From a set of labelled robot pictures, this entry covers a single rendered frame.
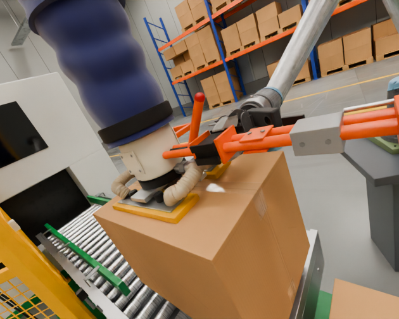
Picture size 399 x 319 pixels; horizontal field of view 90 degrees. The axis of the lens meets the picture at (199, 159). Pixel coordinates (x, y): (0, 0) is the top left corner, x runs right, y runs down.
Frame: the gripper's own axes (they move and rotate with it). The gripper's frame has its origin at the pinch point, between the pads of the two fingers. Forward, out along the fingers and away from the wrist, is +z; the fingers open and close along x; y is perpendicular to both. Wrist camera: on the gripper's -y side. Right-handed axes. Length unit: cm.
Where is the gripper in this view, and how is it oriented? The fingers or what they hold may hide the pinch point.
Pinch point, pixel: (224, 144)
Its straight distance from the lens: 46.2
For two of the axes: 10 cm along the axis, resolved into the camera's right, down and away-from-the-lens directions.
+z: -5.7, 5.0, -6.5
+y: -7.4, 0.3, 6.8
